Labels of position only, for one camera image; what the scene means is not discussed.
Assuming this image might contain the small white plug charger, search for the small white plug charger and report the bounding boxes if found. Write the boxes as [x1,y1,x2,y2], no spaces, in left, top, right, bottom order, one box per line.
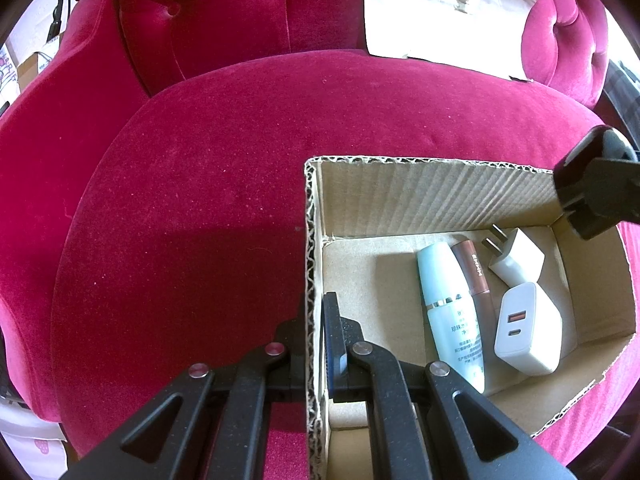
[481,225,546,288]

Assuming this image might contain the brown cardboard box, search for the brown cardboard box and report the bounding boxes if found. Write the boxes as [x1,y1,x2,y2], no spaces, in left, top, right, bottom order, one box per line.
[303,156,640,480]

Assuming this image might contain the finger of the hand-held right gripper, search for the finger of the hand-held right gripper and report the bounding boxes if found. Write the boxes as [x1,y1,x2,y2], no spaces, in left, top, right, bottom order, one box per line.
[562,157,640,241]

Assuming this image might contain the brown lip gloss tube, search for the brown lip gloss tube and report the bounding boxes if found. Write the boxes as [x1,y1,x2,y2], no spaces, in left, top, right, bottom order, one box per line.
[451,240,497,328]

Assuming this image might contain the black cable plug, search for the black cable plug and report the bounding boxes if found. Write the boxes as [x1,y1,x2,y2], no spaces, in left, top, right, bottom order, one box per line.
[47,0,71,42]

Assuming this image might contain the white paper sheet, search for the white paper sheet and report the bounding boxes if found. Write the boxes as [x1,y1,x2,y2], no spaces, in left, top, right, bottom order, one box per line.
[362,0,543,83]

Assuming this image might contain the small cardboard carton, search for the small cardboard carton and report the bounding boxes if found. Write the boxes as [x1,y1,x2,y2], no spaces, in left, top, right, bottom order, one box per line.
[17,52,57,86]

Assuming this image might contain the pale blue lotion bottle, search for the pale blue lotion bottle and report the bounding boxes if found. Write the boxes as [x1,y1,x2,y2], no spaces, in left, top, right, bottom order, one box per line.
[416,242,487,393]

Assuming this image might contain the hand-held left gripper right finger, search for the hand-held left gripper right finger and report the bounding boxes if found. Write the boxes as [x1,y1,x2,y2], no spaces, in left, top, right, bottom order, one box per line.
[322,291,576,480]

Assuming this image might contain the white printed packet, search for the white printed packet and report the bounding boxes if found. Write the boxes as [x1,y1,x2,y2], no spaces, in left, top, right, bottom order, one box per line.
[0,400,68,472]

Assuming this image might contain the large white plug charger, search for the large white plug charger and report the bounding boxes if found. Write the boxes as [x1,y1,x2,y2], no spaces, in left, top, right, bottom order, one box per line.
[494,282,566,376]

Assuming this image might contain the red velvet sofa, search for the red velvet sofa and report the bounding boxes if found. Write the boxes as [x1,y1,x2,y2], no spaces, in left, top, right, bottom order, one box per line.
[0,0,640,480]

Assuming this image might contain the dark plaid cloth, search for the dark plaid cloth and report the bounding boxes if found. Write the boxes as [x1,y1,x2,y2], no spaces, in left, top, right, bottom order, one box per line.
[602,60,640,128]

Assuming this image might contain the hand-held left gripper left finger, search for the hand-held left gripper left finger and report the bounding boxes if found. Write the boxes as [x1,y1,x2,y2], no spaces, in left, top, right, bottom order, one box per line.
[60,305,308,480]

